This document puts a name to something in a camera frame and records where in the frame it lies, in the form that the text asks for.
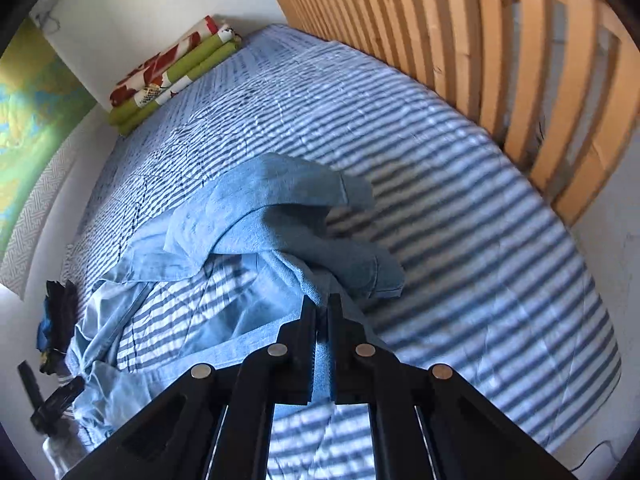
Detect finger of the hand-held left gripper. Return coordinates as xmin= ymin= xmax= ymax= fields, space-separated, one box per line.
xmin=62 ymin=376 xmax=86 ymax=403

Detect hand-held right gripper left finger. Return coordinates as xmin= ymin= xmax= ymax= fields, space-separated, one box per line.
xmin=62 ymin=296 xmax=317 ymax=480

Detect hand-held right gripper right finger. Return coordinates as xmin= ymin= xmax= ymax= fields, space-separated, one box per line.
xmin=327 ymin=292 xmax=576 ymax=480

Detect light blue denim pants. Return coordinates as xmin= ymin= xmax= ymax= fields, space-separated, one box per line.
xmin=65 ymin=152 xmax=406 ymax=456

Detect person's left hand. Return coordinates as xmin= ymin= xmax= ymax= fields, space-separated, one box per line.
xmin=42 ymin=407 xmax=88 ymax=471

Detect blue garment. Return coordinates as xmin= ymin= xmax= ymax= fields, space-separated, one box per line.
xmin=36 ymin=300 xmax=53 ymax=351

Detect pile of dark clothes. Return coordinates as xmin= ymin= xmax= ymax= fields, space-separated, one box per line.
xmin=36 ymin=280 xmax=78 ymax=376

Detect blue striped bed sheet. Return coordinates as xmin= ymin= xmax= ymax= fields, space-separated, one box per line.
xmin=62 ymin=24 xmax=623 ymax=480

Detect green wall poster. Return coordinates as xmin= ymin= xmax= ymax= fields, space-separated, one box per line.
xmin=0 ymin=20 xmax=98 ymax=256

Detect black cable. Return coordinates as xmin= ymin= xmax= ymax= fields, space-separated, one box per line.
xmin=570 ymin=439 xmax=622 ymax=471

